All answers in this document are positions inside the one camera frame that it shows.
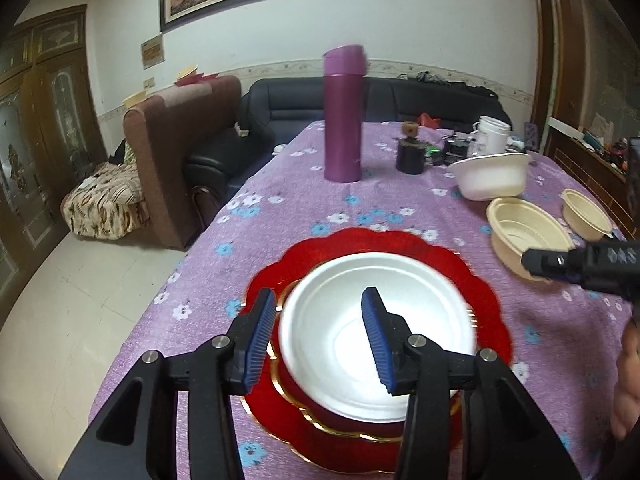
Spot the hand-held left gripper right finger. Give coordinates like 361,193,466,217
361,286,583,480

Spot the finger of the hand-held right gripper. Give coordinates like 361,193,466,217
521,247,589,282

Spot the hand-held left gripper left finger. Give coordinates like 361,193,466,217
57,287,278,480

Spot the large cream plastic bowl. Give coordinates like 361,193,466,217
486,196,577,281

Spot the round white foam bowl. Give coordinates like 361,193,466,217
277,252,478,423

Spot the small cream plastic bowl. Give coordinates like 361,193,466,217
560,188,615,242

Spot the small red glass plate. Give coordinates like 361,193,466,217
265,280,478,443

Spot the large red glass plate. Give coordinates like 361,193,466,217
239,227,516,476

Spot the deep white bowl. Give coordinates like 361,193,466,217
447,152,531,202

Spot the person's right hand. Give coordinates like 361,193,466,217
611,320,640,442

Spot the purple floral tablecloth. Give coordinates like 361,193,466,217
87,120,640,480

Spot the white plastic container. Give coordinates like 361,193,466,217
471,116,513,157

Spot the black cylindrical container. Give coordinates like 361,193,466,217
444,136,473,162

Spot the black jar with cork lid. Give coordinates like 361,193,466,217
395,121,426,176

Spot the brown armchair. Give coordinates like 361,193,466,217
122,75,243,251

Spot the patterned blanket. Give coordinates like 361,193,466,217
61,162,151,241

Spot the purple thermos bottle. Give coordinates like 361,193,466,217
322,45,368,183

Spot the black leather sofa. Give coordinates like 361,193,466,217
185,77,513,206

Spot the red decoration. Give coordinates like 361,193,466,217
174,71,221,87

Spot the wooden glass-door cabinet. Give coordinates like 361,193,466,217
0,5,108,311

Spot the wooden door frame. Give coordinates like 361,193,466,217
530,0,596,128

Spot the yellow wall plaque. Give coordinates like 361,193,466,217
141,34,166,70

